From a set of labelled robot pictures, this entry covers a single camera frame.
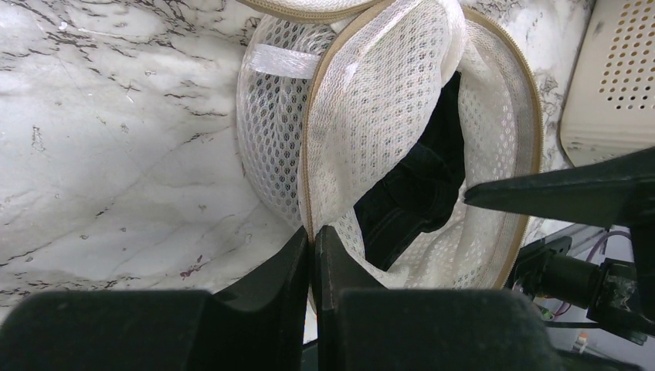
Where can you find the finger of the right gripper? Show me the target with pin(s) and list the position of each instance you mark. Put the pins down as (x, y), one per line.
(619, 191)

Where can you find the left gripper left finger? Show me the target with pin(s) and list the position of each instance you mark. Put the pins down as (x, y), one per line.
(257, 323)

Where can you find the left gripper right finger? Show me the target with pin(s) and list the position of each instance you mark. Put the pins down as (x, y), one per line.
(364, 326)

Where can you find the black lace bra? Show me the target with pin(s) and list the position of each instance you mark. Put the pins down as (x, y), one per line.
(418, 195)

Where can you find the beige mesh laundry bag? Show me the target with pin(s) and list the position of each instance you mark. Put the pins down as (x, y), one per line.
(332, 95)

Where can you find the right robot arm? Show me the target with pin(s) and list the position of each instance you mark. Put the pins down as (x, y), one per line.
(617, 295)

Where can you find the cream plastic laundry basket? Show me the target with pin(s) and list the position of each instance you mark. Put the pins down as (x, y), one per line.
(609, 110)

